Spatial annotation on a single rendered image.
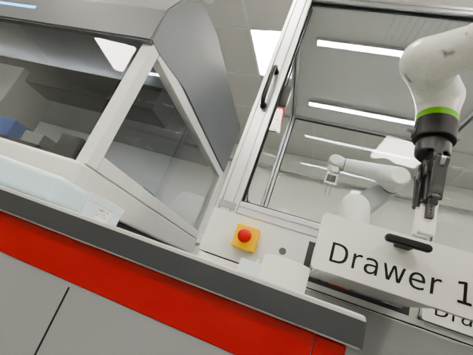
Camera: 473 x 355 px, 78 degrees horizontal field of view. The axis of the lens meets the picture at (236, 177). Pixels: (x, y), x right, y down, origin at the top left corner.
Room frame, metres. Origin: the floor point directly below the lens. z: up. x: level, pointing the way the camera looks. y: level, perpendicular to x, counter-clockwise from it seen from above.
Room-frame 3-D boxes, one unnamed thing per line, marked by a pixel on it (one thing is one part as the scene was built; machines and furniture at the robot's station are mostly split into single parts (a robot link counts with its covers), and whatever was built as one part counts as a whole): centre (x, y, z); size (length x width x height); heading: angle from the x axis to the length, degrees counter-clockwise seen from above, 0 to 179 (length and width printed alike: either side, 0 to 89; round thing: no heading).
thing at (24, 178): (0.49, 0.31, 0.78); 0.15 x 0.10 x 0.04; 84
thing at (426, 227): (0.58, -0.42, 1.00); 0.03 x 0.01 x 0.07; 74
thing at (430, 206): (0.56, -0.41, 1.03); 0.03 x 0.01 x 0.05; 164
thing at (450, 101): (0.59, -0.42, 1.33); 0.13 x 0.11 x 0.14; 129
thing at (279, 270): (0.44, -0.12, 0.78); 0.07 x 0.07 x 0.04
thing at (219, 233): (1.28, -0.58, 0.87); 1.02 x 0.95 x 0.14; 74
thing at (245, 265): (0.70, -0.13, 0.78); 0.12 x 0.08 x 0.04; 163
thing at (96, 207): (0.66, 0.28, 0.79); 0.13 x 0.09 x 0.05; 164
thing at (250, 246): (0.90, -0.09, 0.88); 0.07 x 0.05 x 0.07; 74
